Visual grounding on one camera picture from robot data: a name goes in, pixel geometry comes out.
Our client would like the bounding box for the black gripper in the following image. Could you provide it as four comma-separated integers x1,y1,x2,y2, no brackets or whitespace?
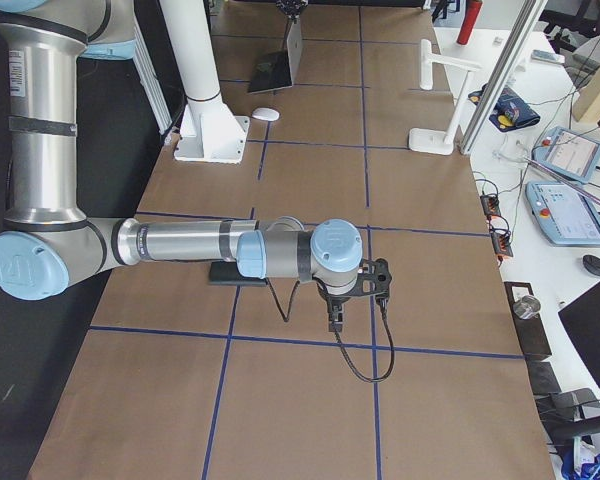
275,0,305,15
321,288,351,331

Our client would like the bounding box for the grey laptop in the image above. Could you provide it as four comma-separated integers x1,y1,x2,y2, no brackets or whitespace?
248,19,303,93

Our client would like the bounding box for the white computer mouse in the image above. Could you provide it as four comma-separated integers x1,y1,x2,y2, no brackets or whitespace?
251,107,280,122

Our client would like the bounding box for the black mouse pad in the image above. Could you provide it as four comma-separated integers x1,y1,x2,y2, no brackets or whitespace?
208,261,267,287

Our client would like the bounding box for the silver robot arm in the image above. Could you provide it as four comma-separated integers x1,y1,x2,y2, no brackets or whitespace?
0,36,161,337

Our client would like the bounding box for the white desk lamp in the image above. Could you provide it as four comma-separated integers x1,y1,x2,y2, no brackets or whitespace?
408,38,483,156

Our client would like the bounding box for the black desk mouse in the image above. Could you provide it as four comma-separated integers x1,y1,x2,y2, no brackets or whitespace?
582,254,600,277

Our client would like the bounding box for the red cylinder bottle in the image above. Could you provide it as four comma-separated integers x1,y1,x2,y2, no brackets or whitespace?
456,0,483,45

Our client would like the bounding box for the orange connector box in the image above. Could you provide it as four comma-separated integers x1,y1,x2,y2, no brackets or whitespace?
480,193,513,264

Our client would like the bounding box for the black box under cup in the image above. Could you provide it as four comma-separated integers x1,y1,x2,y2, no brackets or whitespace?
504,281,552,361

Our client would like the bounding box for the blue space pattern pouch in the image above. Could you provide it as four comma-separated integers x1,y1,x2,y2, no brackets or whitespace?
489,87,541,133

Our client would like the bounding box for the near teach pendant tablet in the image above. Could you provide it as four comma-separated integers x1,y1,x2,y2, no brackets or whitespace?
525,181,600,247

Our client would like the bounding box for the teach pendant tablet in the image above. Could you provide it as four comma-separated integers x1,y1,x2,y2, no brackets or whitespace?
532,126,600,184
525,181,600,247

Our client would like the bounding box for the far teach pendant tablet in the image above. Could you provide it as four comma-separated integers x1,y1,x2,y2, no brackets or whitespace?
532,126,600,184

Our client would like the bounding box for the right black braided cable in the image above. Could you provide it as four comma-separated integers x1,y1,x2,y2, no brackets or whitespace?
267,277,395,384

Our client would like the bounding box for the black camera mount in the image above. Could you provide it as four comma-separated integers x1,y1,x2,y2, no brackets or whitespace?
348,258,392,307

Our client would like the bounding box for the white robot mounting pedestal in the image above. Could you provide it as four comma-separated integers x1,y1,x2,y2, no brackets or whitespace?
160,0,250,164

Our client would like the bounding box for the aluminium frame post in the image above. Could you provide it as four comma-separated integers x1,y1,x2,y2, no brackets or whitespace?
459,0,547,155

